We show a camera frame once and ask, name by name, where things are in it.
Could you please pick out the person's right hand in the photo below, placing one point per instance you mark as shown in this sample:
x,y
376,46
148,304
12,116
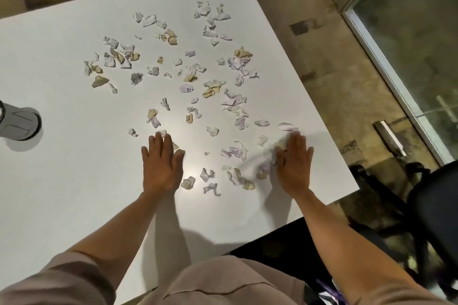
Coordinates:
x,y
295,172

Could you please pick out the person's left hand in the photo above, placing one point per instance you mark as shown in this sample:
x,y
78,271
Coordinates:
x,y
161,172

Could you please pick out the person's right little finger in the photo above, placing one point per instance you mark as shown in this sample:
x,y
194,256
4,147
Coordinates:
x,y
310,156

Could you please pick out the person's left little finger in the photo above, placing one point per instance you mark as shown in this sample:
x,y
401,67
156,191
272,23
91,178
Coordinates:
x,y
145,155

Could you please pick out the person's right thumb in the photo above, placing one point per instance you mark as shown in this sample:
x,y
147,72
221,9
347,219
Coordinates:
x,y
279,158

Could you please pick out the person's left thumb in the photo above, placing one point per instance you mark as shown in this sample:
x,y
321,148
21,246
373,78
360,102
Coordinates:
x,y
179,159

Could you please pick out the person's left middle finger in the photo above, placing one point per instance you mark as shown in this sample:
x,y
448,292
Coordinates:
x,y
160,144

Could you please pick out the person's left forearm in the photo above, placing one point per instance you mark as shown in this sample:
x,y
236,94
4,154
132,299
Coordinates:
x,y
118,229

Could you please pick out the person's right forearm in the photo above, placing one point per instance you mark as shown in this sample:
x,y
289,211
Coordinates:
x,y
343,244

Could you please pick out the scattered torn paper scraps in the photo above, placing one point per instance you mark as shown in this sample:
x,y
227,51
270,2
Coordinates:
x,y
211,86

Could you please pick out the black office chair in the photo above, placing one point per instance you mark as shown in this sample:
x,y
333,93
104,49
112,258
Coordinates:
x,y
425,215

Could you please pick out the grey cylindrical bottle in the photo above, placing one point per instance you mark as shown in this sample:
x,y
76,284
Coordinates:
x,y
18,122

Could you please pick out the beige shirt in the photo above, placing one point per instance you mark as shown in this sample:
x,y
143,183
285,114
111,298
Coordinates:
x,y
222,285

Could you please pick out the glass door with metal frame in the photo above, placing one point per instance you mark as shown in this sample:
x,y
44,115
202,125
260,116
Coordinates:
x,y
404,36

